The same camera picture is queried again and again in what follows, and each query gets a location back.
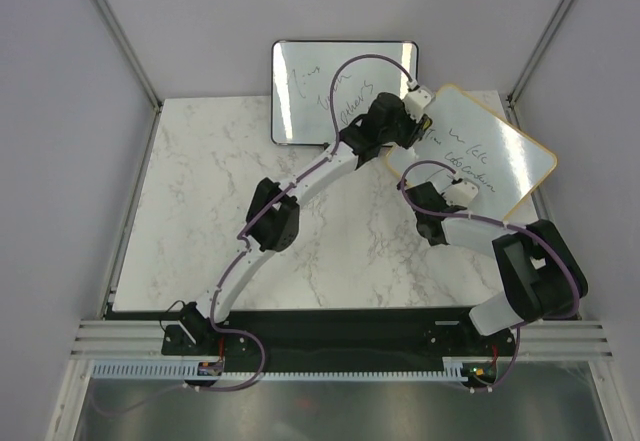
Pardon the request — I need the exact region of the yellow-framed whiteboard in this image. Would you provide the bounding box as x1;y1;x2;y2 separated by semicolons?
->
386;84;557;220

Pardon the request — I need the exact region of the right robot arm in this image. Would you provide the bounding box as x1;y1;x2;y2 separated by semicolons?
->
399;182;588;355

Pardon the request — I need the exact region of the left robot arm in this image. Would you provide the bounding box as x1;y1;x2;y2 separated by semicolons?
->
178;86;435;355

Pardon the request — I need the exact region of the black-framed whiteboard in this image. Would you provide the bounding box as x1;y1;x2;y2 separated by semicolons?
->
271;40;419;146

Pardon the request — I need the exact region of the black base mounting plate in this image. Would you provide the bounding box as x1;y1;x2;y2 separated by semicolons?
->
106;307;572;372

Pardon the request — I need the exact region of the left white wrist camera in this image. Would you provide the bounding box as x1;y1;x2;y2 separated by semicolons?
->
402;81;435;118

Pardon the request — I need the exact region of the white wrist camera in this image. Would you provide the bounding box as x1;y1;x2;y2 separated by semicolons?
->
402;81;435;118
442;178;479;208

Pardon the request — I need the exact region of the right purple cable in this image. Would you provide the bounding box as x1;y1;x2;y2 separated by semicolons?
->
398;160;586;395

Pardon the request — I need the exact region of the purple cable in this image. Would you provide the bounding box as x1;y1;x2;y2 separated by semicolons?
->
398;160;586;395
92;54;424;417

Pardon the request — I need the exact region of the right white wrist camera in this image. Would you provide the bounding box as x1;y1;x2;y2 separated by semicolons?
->
442;178;479;208

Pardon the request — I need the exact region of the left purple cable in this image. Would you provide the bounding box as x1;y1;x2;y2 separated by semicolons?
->
92;54;424;417

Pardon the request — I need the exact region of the white slotted cable duct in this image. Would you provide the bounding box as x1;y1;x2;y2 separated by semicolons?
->
91;359;468;382

